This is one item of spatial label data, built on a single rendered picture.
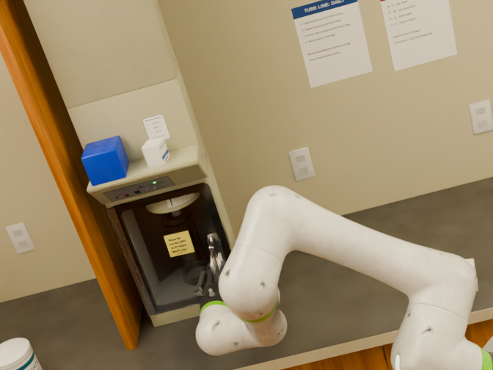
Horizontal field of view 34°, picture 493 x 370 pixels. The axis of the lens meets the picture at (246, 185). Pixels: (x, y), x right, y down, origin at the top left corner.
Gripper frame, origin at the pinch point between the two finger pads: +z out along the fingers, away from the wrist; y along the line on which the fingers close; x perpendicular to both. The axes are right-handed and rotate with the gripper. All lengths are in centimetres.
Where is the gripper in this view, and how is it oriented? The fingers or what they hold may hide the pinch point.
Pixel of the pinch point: (216, 263)
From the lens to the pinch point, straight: 243.0
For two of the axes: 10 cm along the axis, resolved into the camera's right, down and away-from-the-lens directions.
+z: -0.3, -4.4, 9.0
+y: -9.6, 2.5, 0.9
